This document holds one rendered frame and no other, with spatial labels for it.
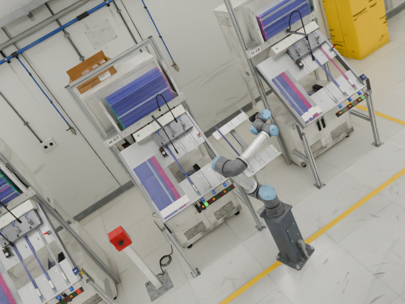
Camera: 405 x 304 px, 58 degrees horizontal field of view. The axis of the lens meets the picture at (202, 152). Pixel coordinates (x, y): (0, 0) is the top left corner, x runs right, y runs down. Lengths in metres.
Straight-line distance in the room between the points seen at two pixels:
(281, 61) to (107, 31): 2.00
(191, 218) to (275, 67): 1.59
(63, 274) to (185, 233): 1.14
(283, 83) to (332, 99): 0.45
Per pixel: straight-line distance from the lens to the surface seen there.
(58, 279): 3.20
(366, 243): 3.21
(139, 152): 3.14
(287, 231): 2.90
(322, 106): 3.37
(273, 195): 2.68
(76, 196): 4.98
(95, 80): 3.27
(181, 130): 3.08
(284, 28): 3.45
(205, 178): 3.03
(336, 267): 3.12
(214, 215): 3.57
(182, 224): 3.48
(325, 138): 3.92
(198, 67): 4.76
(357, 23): 5.37
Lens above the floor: 2.56
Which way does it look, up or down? 32 degrees down
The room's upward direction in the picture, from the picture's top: 29 degrees counter-clockwise
